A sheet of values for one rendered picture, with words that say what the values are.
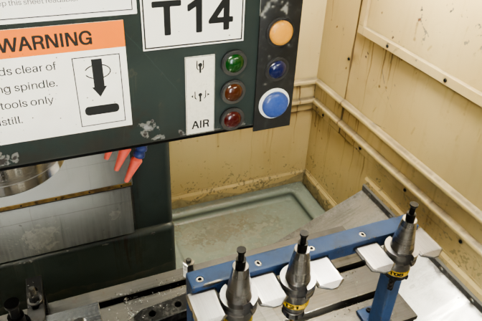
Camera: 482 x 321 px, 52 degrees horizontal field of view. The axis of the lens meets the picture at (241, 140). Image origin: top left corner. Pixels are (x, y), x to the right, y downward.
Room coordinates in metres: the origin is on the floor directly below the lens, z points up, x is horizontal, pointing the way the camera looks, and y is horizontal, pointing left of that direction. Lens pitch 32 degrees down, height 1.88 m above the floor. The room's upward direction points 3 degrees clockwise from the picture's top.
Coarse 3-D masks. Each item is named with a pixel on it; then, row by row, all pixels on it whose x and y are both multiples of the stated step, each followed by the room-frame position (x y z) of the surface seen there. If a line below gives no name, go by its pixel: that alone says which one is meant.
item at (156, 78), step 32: (256, 0) 0.47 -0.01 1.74; (128, 32) 0.42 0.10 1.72; (256, 32) 0.47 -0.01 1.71; (128, 64) 0.42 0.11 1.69; (160, 64) 0.43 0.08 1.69; (256, 64) 0.47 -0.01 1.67; (160, 96) 0.43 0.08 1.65; (128, 128) 0.41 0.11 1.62; (160, 128) 0.43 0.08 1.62; (0, 160) 0.37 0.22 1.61; (32, 160) 0.38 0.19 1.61
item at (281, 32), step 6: (276, 24) 0.47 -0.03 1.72; (282, 24) 0.47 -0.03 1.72; (288, 24) 0.47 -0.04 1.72; (270, 30) 0.47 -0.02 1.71; (276, 30) 0.47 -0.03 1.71; (282, 30) 0.47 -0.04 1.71; (288, 30) 0.47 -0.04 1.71; (270, 36) 0.47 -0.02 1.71; (276, 36) 0.47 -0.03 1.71; (282, 36) 0.47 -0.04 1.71; (288, 36) 0.47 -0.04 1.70; (276, 42) 0.47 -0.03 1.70; (282, 42) 0.47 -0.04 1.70
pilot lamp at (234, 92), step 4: (236, 84) 0.45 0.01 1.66; (228, 88) 0.45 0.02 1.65; (232, 88) 0.45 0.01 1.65; (236, 88) 0.45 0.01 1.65; (240, 88) 0.46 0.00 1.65; (228, 92) 0.45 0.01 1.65; (232, 92) 0.45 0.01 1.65; (236, 92) 0.45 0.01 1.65; (240, 92) 0.45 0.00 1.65; (228, 96) 0.45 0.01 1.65; (232, 96) 0.45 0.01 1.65; (236, 96) 0.45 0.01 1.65; (240, 96) 0.46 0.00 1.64; (232, 100) 0.45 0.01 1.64
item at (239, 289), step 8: (232, 264) 0.56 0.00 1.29; (232, 272) 0.55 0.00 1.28; (240, 272) 0.54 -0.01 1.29; (248, 272) 0.55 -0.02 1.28; (232, 280) 0.55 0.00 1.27; (240, 280) 0.54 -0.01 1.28; (248, 280) 0.55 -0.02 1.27; (232, 288) 0.54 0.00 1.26; (240, 288) 0.54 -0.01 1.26; (248, 288) 0.55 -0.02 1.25; (232, 296) 0.54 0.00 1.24; (240, 296) 0.54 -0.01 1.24; (248, 296) 0.54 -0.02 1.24; (240, 304) 0.54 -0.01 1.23
